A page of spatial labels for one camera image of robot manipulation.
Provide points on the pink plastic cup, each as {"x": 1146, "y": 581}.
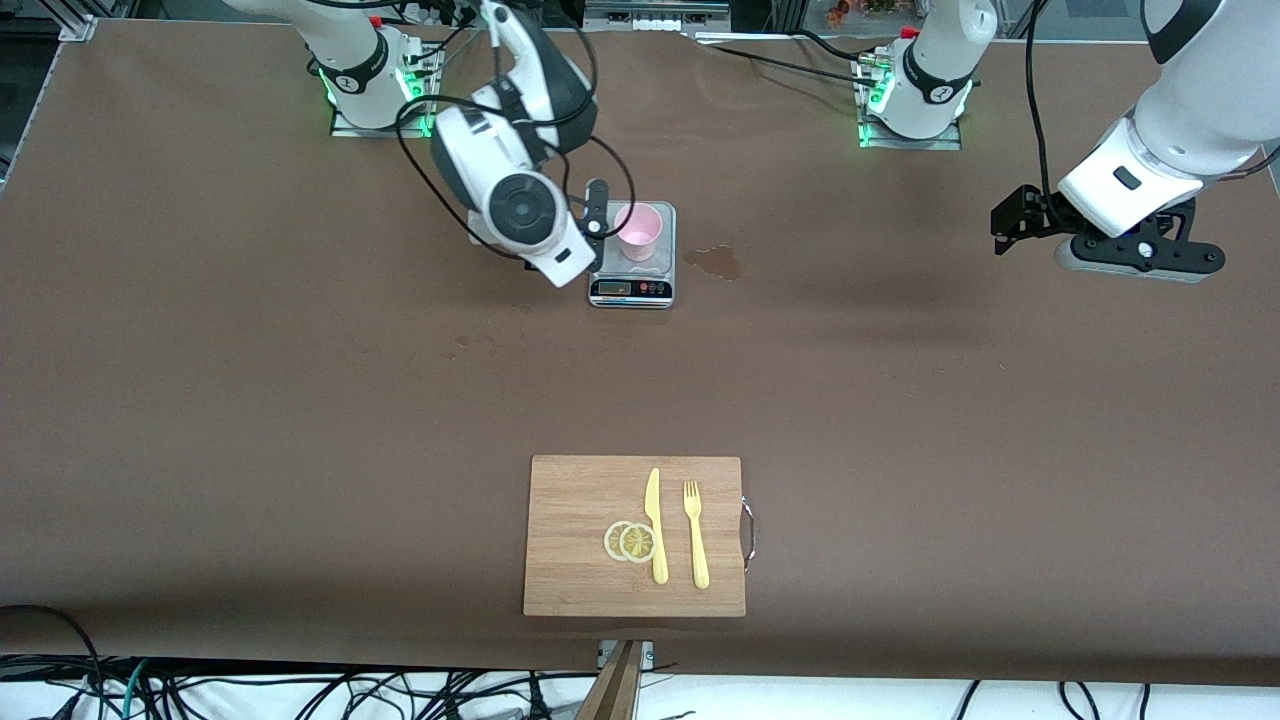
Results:
{"x": 640, "y": 235}

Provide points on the lemon slice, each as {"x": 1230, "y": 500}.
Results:
{"x": 610, "y": 541}
{"x": 638, "y": 543}

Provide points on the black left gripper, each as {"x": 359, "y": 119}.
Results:
{"x": 1040, "y": 212}

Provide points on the grey digital kitchen scale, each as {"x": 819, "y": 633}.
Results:
{"x": 632, "y": 288}

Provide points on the wooden beam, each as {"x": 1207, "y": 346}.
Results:
{"x": 612, "y": 695}

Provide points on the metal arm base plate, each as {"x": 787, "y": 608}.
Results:
{"x": 380, "y": 132}
{"x": 905, "y": 144}

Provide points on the yellow plastic fork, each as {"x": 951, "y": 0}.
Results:
{"x": 697, "y": 545}

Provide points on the small metal bracket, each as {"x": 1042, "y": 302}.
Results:
{"x": 648, "y": 655}

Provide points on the brown table cover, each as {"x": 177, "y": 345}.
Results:
{"x": 900, "y": 500}

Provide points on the yellow plastic knife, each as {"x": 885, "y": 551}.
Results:
{"x": 654, "y": 500}

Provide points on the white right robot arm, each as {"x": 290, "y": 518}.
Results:
{"x": 500, "y": 150}

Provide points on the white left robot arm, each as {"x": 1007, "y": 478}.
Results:
{"x": 930, "y": 80}

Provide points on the grey power strip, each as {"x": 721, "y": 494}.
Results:
{"x": 650, "y": 22}

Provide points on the wooden cutting board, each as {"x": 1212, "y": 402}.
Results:
{"x": 570, "y": 500}

